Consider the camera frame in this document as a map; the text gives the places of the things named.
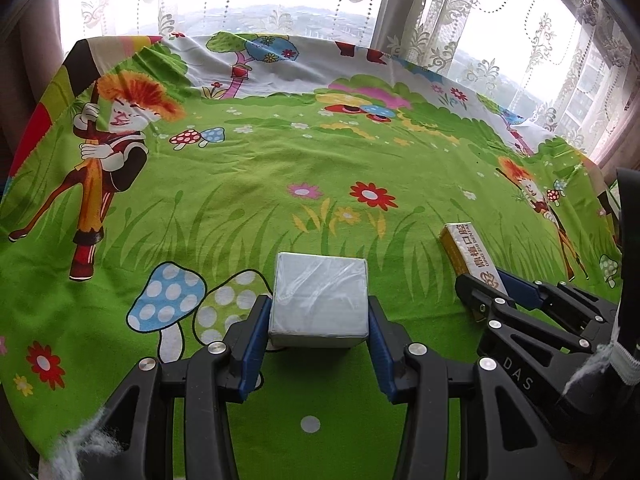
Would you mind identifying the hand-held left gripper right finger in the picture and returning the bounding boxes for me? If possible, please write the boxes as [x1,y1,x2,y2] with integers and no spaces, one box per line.
[367,295,573,480]

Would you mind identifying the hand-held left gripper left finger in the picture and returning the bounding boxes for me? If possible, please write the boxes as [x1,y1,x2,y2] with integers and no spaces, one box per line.
[97,294,273,480]

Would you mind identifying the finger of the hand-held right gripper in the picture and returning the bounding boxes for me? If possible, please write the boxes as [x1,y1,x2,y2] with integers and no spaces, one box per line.
[496,270,619,332]
[455,273,594,357]

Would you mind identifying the narrow gold and white box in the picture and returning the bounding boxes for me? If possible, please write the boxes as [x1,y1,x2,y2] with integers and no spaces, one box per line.
[439,221,511,296]

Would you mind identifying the grey plastic-wrapped box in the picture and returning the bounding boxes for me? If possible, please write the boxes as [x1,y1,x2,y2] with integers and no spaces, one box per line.
[267,251,370,350]

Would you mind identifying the white fluffy tuft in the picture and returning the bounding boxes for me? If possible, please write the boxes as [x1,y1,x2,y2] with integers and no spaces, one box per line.
[562,342,640,396]
[47,407,126,480]

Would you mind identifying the green cartoon printed blanket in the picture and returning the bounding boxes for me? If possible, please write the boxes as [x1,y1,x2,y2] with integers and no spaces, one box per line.
[0,31,623,480]

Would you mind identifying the pinkish brown curtain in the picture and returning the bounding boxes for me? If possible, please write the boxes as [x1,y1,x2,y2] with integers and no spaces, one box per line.
[590,60,640,181]

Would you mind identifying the grey window post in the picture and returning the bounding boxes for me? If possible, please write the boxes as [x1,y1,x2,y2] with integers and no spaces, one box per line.
[372,0,438,61]

